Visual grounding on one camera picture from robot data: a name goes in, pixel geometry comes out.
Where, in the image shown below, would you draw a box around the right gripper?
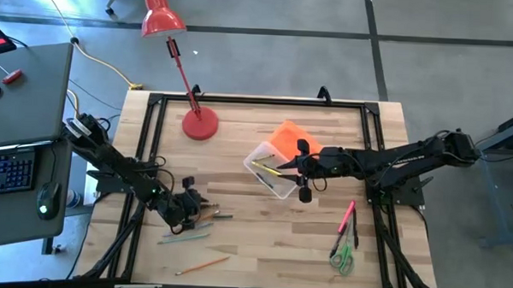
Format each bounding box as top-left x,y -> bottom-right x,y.
275,138 -> 356,206

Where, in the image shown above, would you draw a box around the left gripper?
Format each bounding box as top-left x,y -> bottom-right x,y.
168,174 -> 221,229

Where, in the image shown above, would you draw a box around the yellow pen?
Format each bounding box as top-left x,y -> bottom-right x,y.
250,160 -> 284,177

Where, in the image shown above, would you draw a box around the dark grey pencil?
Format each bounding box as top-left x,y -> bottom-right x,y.
254,172 -> 276,190

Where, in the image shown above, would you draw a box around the light green pencil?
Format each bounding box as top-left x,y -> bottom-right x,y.
156,231 -> 211,247

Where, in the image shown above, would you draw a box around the clear supply box orange lid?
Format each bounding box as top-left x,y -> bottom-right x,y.
241,117 -> 327,202

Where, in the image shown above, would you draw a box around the pink highlighter pen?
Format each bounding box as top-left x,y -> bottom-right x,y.
337,199 -> 357,235

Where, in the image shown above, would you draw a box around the green handled scissors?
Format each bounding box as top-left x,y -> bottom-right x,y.
328,232 -> 357,278

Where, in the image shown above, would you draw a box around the red desk lamp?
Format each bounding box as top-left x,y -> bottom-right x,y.
136,0 -> 224,143

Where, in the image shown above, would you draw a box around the white and blue cup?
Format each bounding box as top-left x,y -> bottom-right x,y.
65,188 -> 84,209

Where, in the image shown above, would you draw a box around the black computer mouse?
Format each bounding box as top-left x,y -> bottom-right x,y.
35,180 -> 62,222

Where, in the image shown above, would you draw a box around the grey side desk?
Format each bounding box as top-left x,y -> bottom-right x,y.
0,137 -> 74,254

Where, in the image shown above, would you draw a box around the black keyboard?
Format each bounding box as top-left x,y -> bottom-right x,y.
0,146 -> 38,198

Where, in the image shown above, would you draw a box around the blue metal stand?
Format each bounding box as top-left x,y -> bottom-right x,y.
470,103 -> 513,250

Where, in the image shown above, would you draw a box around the black aluminium table frame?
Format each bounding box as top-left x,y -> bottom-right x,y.
74,88 -> 445,288

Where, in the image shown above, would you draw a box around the yellow power cable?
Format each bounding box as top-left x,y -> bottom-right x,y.
32,0 -> 148,120

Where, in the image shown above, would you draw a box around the thin black floor cable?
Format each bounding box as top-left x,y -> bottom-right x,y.
67,78 -> 124,126

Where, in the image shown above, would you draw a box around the red handled screwdriver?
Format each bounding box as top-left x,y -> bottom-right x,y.
0,62 -> 24,86

